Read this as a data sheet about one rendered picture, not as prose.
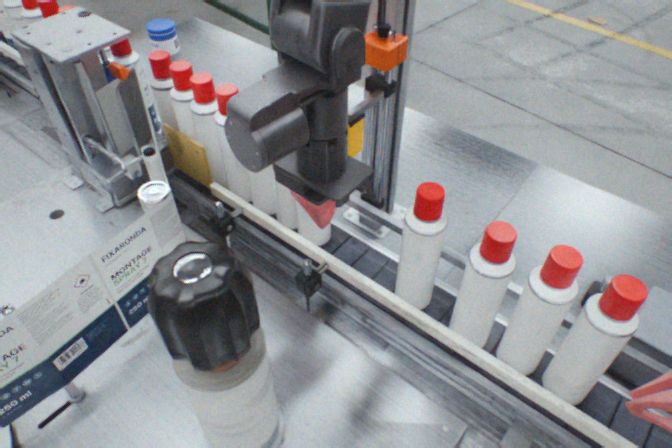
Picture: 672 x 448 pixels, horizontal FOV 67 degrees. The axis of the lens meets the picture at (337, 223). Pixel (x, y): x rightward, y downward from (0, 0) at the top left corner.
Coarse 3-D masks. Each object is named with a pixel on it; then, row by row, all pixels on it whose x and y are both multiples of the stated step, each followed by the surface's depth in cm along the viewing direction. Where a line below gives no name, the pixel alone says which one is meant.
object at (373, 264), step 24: (240, 216) 84; (336, 240) 80; (360, 240) 80; (312, 264) 77; (360, 264) 77; (384, 264) 77; (432, 312) 71; (432, 336) 68; (504, 384) 64; (600, 384) 64; (576, 408) 62; (600, 408) 61; (624, 408) 61; (576, 432) 59; (624, 432) 59; (648, 432) 60
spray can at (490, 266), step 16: (496, 224) 54; (496, 240) 53; (512, 240) 53; (480, 256) 56; (496, 256) 54; (512, 256) 56; (480, 272) 56; (496, 272) 55; (512, 272) 56; (464, 288) 60; (480, 288) 57; (496, 288) 57; (464, 304) 61; (480, 304) 59; (496, 304) 59; (464, 320) 62; (480, 320) 61; (464, 336) 64; (480, 336) 64
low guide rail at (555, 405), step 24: (216, 192) 84; (264, 216) 79; (288, 240) 77; (336, 264) 72; (360, 288) 71; (384, 288) 69; (408, 312) 67; (456, 336) 64; (480, 360) 63; (528, 384) 60; (552, 408) 59; (600, 432) 56
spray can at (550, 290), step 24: (552, 264) 51; (576, 264) 50; (528, 288) 55; (552, 288) 53; (576, 288) 54; (528, 312) 56; (552, 312) 54; (504, 336) 63; (528, 336) 58; (552, 336) 58; (504, 360) 64; (528, 360) 61
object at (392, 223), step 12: (348, 204) 76; (360, 204) 74; (372, 216) 74; (384, 216) 72; (396, 228) 72; (444, 252) 68; (456, 252) 68; (456, 264) 68; (516, 288) 64; (516, 300) 64; (564, 324) 61; (624, 348) 58; (624, 360) 58; (636, 360) 57; (648, 360) 57; (648, 372) 57; (660, 372) 56
